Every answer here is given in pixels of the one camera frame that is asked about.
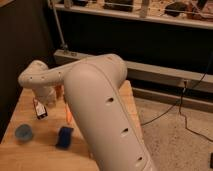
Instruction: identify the blue sponge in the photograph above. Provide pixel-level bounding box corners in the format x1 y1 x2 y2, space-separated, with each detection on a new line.
56 126 74 149

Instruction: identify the red ceramic bowl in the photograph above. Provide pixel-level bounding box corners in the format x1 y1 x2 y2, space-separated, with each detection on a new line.
55 85 63 99

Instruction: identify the small blue cup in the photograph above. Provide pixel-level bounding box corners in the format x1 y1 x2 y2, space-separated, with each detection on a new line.
15 124 33 142

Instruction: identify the white shelf rail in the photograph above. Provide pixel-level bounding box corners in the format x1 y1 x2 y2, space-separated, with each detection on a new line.
52 0 213 30

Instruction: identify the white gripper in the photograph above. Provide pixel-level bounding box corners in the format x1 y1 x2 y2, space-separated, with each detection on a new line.
34 86 56 106

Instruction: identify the black floor cable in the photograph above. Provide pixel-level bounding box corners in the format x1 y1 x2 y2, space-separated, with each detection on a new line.
139 53 213 144

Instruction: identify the metal pole stand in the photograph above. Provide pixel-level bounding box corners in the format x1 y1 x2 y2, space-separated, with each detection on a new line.
50 0 77 56

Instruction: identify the orange sponge block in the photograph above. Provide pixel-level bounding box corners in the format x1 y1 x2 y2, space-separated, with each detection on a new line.
65 104 72 124

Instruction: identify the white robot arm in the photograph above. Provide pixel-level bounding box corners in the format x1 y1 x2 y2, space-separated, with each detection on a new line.
18 54 157 171

